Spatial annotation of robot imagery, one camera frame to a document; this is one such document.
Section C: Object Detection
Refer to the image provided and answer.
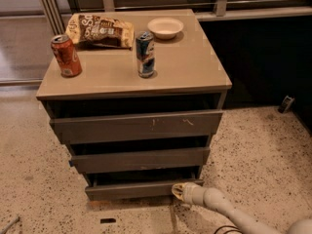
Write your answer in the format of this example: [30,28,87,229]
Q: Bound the grey bottom drawer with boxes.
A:
[85,178,204,201]

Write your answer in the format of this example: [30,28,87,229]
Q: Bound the grey drawer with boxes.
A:
[50,110,222,144]
[85,178,204,201]
[71,147,210,174]

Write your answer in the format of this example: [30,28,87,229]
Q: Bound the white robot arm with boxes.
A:
[172,182,281,234]

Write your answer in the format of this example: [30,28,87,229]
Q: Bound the grey middle drawer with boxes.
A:
[71,147,210,174]

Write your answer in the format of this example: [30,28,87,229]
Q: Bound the grey top drawer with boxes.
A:
[50,110,222,144]

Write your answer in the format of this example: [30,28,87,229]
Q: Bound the grey drawer cabinet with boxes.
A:
[37,10,231,186]

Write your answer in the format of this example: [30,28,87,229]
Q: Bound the small black floor marker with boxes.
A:
[100,217,116,224]

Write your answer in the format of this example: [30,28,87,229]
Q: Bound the blue energy drink can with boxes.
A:
[136,31,155,78]

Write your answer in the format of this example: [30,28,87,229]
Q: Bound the white bowl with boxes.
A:
[147,18,183,40]

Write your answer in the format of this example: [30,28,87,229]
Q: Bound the grey rod on floor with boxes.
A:
[0,216,20,234]

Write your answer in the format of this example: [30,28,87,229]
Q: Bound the yellow brown chip bag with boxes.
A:
[65,14,135,49]

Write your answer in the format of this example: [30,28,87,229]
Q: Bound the orange soda can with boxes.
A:
[51,34,82,77]

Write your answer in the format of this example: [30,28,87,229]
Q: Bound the black cable on floor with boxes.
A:
[213,224,243,234]

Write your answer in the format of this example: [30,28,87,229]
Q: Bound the small black wall device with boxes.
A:
[278,96,294,113]

